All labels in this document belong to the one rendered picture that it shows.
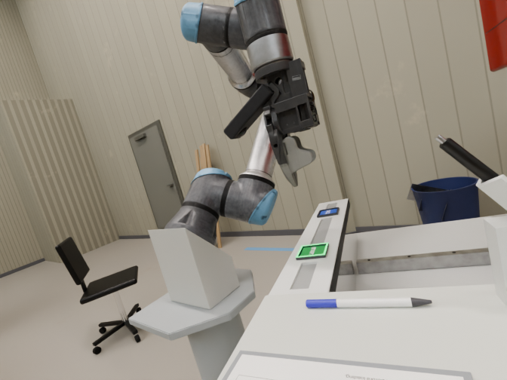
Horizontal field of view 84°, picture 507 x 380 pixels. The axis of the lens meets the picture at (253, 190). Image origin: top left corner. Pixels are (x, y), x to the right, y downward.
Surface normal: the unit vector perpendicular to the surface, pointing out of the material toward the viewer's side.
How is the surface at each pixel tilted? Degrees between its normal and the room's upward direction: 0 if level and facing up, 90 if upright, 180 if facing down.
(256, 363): 0
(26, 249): 90
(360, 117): 90
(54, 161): 90
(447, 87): 90
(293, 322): 0
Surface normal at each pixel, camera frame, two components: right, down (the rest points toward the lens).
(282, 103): -0.36, 0.22
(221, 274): 0.75, -0.12
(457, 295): -0.26, -0.96
